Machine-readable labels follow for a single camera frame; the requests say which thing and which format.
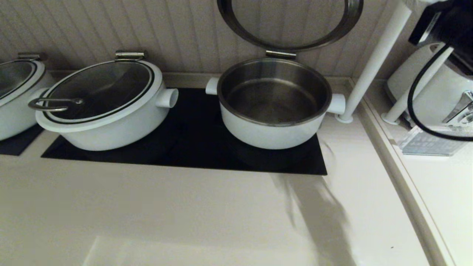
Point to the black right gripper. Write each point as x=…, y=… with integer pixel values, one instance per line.
x=451, y=22

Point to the glass lid white rim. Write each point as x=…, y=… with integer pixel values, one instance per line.
x=99, y=88
x=284, y=47
x=14, y=75

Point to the white cooking pot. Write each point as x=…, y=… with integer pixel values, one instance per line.
x=14, y=120
x=269, y=138
x=111, y=137

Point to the white toaster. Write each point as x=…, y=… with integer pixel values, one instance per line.
x=439, y=99

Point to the white metal pole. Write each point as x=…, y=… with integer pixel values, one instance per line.
x=401, y=105
x=373, y=62

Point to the clear acrylic sign holder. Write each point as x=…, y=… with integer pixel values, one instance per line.
x=432, y=146

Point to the large black glass cooktop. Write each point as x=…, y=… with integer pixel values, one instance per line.
x=192, y=147

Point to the small black glass cooktop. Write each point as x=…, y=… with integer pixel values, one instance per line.
x=18, y=146

